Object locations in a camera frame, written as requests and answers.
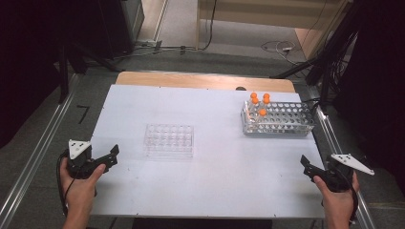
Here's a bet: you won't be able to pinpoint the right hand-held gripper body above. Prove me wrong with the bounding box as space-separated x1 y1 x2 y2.
318 154 375 193

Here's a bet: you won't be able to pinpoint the aluminium floor rail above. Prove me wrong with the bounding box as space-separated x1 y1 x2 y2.
0 73 80 229
306 85 377 229

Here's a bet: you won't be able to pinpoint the beige wooden desk frame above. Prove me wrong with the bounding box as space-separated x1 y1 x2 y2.
195 0 352 61

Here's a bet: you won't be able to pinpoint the black metal stand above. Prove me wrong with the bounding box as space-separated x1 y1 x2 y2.
56 41 122 105

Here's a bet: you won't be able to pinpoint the grey floor cables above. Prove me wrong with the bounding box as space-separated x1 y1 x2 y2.
114 39 200 62

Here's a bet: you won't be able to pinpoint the black cabinet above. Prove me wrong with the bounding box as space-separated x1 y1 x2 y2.
95 0 145 61

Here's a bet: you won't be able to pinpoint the hanging black cable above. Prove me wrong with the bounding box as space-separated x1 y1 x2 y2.
202 0 219 52

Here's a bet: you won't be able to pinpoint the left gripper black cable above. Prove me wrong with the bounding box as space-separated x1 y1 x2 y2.
55 149 76 219

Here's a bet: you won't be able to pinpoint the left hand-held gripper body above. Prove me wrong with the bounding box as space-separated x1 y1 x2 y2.
66 139 103 179

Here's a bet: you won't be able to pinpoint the perforated metal tube rack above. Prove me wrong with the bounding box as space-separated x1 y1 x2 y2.
240 100 316 137

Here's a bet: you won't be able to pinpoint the metal floor strip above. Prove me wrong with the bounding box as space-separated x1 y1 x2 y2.
152 0 170 43

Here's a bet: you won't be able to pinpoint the black stand with cables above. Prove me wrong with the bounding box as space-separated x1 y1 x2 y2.
269 0 362 112

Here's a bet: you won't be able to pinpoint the white cable with adapter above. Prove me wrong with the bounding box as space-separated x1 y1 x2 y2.
261 40 308 65

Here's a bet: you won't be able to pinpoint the clear plastic tube rack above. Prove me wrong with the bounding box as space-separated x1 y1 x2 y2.
142 123 195 159

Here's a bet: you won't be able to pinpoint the dark curtain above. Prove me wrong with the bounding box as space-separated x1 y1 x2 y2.
0 0 99 150
330 0 405 187

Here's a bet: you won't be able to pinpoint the person's right hand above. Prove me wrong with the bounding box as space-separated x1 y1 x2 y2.
313 172 360 215

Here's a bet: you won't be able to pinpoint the person's left hand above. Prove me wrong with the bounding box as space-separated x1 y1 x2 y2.
59 156 107 211

